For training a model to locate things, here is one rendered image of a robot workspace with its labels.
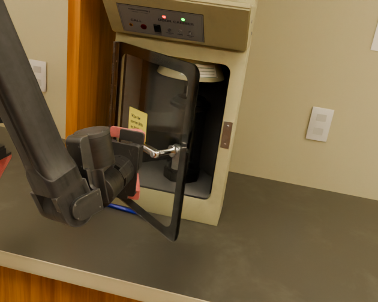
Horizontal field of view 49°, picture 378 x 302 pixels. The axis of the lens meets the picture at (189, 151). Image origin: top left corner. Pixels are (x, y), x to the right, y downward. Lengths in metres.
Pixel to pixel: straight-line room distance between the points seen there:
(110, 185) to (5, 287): 0.52
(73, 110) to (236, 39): 0.42
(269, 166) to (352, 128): 0.31
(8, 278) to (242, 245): 0.57
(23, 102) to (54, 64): 1.06
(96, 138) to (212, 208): 0.54
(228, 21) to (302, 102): 0.62
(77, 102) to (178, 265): 0.45
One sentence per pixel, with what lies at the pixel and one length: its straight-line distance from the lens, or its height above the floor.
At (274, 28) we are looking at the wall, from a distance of 1.41.
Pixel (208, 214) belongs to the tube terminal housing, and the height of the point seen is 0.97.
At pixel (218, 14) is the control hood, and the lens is 0.89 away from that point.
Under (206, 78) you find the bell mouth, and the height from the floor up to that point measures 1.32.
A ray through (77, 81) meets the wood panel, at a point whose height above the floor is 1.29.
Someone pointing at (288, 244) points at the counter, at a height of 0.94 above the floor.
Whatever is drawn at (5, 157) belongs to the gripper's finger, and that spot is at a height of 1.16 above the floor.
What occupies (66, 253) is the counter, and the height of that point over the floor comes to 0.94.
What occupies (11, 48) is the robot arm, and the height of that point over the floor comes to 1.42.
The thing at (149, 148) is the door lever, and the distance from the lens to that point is 0.86.
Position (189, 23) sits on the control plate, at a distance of 0.92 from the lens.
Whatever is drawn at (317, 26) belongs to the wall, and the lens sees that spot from 1.41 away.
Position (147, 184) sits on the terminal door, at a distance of 0.97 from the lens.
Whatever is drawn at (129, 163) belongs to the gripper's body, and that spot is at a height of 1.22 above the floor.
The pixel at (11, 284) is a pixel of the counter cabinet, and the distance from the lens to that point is 1.10.
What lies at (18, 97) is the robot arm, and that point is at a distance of 0.57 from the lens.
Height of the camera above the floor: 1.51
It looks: 21 degrees down
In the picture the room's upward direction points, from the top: 8 degrees clockwise
